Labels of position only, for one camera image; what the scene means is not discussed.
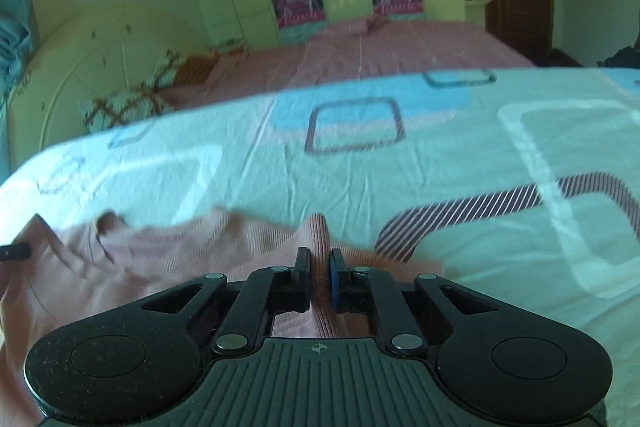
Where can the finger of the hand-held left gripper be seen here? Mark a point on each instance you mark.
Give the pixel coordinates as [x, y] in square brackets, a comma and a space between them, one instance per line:
[17, 253]

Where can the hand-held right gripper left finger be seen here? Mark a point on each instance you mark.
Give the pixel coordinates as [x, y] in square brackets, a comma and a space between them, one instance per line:
[303, 279]

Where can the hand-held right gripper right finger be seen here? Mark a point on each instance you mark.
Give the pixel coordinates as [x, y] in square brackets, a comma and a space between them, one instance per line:
[335, 284]

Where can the pink sweatshirt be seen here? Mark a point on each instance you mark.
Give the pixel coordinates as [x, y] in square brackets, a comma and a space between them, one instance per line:
[150, 257]

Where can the dark clothes pile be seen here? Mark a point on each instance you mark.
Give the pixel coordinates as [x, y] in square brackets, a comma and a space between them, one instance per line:
[622, 57]

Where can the patterned bed sheet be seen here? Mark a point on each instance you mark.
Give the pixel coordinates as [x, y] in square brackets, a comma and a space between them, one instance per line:
[400, 182]

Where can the patterned pillow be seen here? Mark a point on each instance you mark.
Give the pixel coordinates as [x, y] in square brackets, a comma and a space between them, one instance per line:
[167, 67]
[125, 107]

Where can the cream bed headboard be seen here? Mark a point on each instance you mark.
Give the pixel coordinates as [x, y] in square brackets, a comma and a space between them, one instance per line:
[90, 57]

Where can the blue curtain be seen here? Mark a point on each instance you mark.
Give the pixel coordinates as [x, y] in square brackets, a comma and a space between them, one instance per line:
[12, 22]

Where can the orange pillow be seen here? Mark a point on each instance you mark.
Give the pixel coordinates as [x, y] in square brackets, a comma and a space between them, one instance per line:
[197, 69]

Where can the pink bed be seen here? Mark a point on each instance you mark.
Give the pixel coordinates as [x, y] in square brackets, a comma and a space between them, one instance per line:
[375, 52]

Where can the crumpled pink cloth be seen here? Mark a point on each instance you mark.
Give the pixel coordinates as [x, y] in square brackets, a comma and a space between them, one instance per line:
[370, 24]

